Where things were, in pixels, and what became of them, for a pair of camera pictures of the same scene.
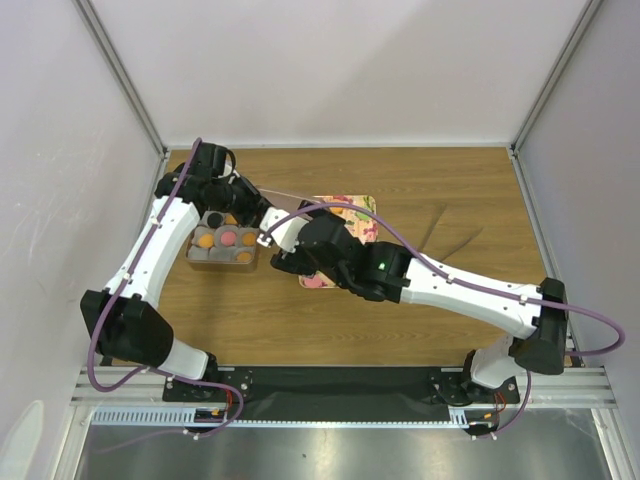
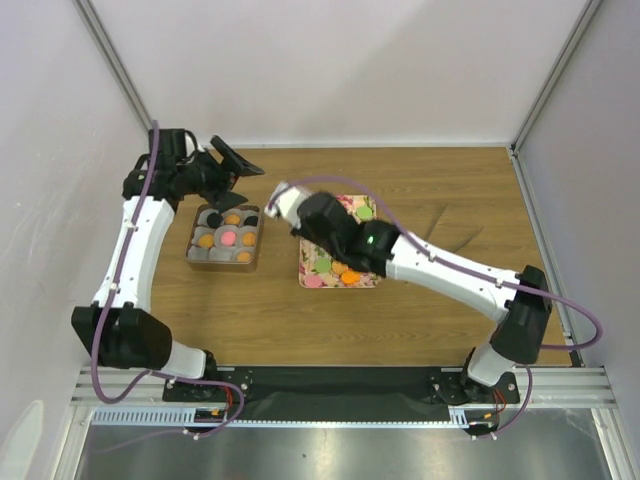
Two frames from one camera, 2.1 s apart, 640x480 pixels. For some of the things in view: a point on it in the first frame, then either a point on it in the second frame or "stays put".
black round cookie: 214,219 stays put
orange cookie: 248,238 stays put
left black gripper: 254,203 to 225,178
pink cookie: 228,238 stays put
